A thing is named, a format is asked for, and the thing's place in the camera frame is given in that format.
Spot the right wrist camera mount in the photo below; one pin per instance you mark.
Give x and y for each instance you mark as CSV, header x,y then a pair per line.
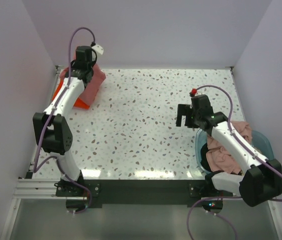
x,y
195,93

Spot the black garment in basket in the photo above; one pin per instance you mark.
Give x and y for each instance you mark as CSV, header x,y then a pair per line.
x,y
204,160

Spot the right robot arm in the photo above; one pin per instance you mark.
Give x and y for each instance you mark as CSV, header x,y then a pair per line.
x,y
260,180

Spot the folded orange t shirt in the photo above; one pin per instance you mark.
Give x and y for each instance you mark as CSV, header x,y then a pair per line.
x,y
78,103

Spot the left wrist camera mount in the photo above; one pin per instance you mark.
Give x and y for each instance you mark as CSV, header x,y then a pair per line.
x,y
99,49

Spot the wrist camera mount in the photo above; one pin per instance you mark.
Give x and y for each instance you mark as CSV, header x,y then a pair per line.
x,y
195,93
99,49

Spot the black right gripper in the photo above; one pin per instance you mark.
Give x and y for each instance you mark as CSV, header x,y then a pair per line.
x,y
184,110

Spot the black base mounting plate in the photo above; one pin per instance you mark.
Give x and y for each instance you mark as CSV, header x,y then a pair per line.
x,y
94,193

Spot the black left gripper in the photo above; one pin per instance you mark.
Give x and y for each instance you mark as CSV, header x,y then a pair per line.
x,y
93,61

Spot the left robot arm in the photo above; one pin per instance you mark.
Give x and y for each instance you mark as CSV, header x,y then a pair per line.
x,y
52,133

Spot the crumpled light pink t shirt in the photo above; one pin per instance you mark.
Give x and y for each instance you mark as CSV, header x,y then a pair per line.
x,y
219,158

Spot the blue plastic laundry basket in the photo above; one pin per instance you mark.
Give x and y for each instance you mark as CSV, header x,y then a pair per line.
x,y
259,142

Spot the dusty red t shirt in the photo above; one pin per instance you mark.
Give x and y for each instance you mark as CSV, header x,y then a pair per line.
x,y
89,94

